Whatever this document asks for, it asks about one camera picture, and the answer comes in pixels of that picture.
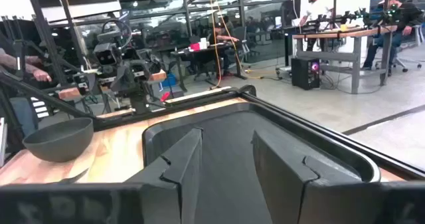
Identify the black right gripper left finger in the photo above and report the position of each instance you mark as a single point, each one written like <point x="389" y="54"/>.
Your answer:
<point x="182" y="184"/>

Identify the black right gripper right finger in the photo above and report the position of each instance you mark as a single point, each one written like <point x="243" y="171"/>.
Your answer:
<point x="285" y="184"/>

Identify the dark grey bowl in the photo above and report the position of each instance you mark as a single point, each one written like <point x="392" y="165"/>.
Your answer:
<point x="59" y="144"/>

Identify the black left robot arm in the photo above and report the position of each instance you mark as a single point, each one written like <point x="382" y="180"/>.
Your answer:
<point x="139" y="101"/>

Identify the black serving tray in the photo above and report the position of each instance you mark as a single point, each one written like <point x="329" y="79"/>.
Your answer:
<point x="225" y="134"/>

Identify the blue bin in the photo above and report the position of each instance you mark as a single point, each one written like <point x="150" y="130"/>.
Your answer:
<point x="169" y="80"/>

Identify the small red container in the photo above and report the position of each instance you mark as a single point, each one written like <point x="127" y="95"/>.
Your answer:
<point x="195" y="46"/>

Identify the dark office desk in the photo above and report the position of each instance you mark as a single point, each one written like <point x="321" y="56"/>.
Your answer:
<point x="206" y="51"/>

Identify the white cup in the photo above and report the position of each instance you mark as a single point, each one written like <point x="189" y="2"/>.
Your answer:
<point x="204" y="44"/>

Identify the person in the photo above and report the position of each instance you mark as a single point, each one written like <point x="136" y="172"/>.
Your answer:
<point x="13" y="61"/>
<point x="408" y="16"/>
<point x="220" y="34"/>
<point x="313" y="9"/>

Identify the black computer tower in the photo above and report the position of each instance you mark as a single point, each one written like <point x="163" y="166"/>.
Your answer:
<point x="303" y="74"/>

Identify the wooden workbench grey legs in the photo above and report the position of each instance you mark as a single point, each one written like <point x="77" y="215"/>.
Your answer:
<point x="357" y="51"/>

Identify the small yellow cup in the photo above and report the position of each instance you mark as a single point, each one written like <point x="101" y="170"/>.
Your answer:
<point x="343" y="27"/>

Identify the white office chair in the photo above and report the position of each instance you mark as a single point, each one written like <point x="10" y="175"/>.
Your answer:
<point x="403" y="62"/>

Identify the black background robot rig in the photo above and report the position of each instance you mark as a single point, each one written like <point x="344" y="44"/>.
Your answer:
<point x="352" y="18"/>

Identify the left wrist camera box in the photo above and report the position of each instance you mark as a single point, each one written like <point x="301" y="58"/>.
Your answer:
<point x="107" y="54"/>

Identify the black aluminium rig frame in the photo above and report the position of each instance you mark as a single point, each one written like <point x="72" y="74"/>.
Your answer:
<point x="133" y="119"/>

